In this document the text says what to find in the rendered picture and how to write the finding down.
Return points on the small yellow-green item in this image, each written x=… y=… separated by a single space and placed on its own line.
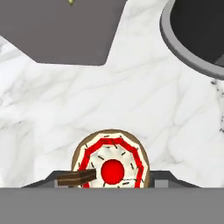
x=70 y=2

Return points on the red and white frosted cupcake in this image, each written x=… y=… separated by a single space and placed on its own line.
x=112 y=171

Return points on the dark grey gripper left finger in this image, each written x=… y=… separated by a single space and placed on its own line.
x=49 y=180

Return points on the grey flat tray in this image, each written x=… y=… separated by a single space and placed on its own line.
x=61 y=29

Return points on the brown chocolate cake slice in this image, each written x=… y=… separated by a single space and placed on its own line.
x=76 y=177

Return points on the grey bowl with dark inside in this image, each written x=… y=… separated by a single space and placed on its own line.
x=198 y=29

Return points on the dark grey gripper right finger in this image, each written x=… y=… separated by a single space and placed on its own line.
x=162 y=178

